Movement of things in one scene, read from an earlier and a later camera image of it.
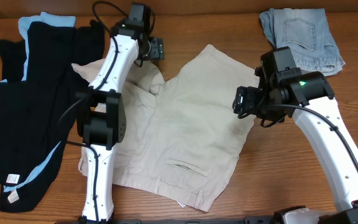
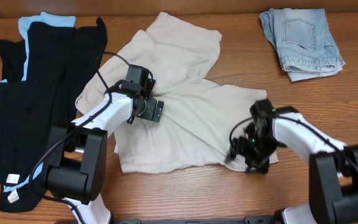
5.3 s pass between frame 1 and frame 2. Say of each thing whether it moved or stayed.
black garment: stayed
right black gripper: moved
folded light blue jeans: stayed
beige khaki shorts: moved
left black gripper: moved
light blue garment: stayed
